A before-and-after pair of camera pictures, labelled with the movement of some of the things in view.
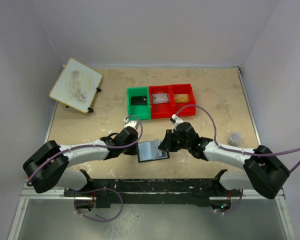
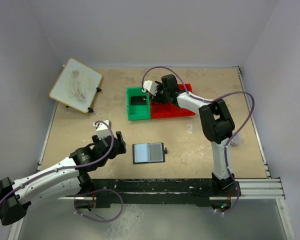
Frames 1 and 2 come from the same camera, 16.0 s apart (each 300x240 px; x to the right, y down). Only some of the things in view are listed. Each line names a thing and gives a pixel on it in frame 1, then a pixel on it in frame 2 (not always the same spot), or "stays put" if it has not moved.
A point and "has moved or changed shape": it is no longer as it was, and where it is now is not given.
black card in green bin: (138, 100) stays put
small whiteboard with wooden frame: (76, 85) stays put
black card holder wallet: (149, 151) has moved or changed shape
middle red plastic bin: (164, 110) stays put
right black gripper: (167, 143) → (157, 97)
